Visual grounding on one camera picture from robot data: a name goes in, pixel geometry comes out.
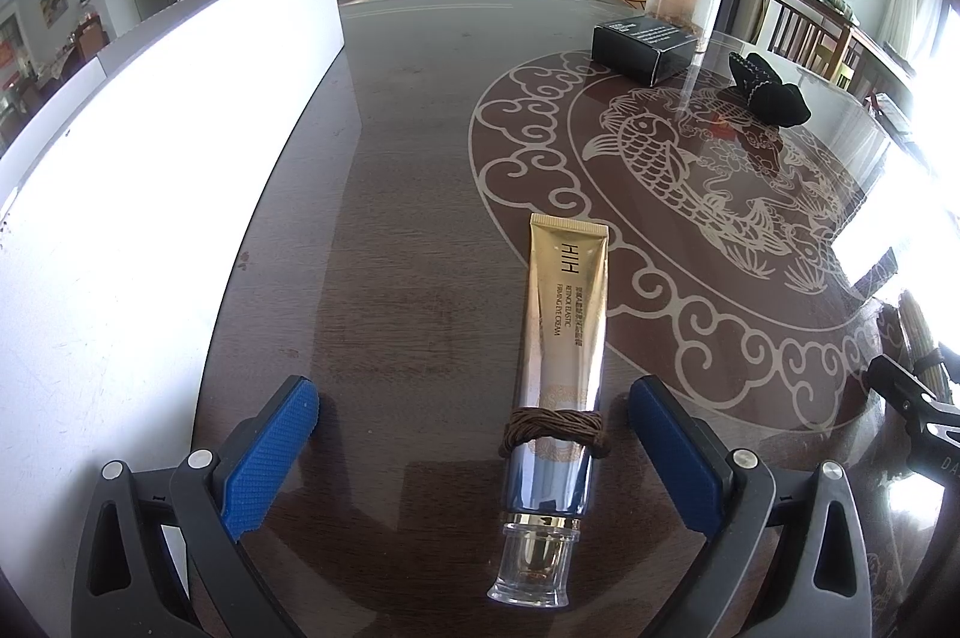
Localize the gold cream tube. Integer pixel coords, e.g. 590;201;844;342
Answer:
486;212;607;609

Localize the brown hair tie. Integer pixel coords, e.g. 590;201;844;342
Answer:
499;408;605;460
911;345;949;378

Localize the wooden sideboard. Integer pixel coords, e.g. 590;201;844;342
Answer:
817;0;960;129

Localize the black cardboard box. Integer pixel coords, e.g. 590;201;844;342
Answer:
591;14;698;86

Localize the bag of wooden cotton swabs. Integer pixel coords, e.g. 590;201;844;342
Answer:
896;289;949;388

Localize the white board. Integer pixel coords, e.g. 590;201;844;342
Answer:
0;0;346;638

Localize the wooden chair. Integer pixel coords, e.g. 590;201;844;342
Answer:
757;0;856;74

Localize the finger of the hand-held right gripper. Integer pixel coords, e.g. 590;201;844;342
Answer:
862;353;947;420

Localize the black cloth pouch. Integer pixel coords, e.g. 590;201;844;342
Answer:
727;51;813;127

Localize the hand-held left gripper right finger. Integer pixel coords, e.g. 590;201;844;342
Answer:
628;375;875;638

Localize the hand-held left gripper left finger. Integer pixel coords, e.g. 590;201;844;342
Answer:
71;375;320;638

